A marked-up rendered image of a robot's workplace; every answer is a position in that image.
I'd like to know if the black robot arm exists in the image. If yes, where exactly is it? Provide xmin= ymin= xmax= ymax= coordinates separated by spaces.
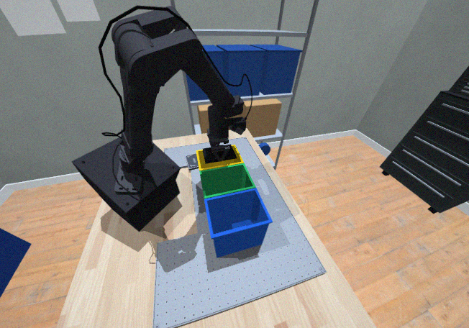
xmin=111 ymin=6 xmax=246 ymax=193

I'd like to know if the yellow bin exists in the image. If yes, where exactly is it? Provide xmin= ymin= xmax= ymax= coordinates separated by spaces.
xmin=196 ymin=145 xmax=244 ymax=171

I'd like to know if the green bin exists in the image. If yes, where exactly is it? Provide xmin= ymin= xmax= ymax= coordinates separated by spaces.
xmin=199 ymin=163 xmax=256 ymax=199

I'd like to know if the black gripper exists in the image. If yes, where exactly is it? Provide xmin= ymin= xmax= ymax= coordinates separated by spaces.
xmin=206 ymin=122 xmax=230 ymax=162

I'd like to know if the blue open-top bin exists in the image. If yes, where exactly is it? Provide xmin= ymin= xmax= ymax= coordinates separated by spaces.
xmin=204 ymin=188 xmax=273 ymax=258

